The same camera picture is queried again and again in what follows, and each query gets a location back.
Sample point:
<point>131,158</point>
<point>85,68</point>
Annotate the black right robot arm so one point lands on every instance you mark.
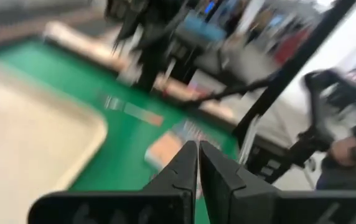
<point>153,46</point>

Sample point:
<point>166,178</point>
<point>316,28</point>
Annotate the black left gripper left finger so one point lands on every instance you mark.
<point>171,202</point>

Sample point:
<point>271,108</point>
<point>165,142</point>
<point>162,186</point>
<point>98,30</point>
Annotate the person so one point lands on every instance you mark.
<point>336,93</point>

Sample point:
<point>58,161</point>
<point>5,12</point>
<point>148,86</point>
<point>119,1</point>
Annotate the black metal table frame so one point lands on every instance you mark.
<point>290,68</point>

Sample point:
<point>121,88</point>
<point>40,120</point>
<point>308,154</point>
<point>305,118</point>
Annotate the silver fork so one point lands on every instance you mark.
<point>134,112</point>

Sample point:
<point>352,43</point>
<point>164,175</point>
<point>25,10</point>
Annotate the green table mat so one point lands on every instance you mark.
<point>72,81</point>

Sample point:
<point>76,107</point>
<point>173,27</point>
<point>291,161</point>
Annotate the person's hand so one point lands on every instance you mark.
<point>346,152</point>

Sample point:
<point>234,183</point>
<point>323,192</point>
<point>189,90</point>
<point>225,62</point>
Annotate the Acadia picture book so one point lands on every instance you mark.
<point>165,149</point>

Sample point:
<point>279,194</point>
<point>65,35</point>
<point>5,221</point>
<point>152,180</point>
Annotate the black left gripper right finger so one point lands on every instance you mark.
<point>227,199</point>

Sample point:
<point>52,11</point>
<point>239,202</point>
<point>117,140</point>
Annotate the beige plastic tray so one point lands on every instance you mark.
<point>25,140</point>

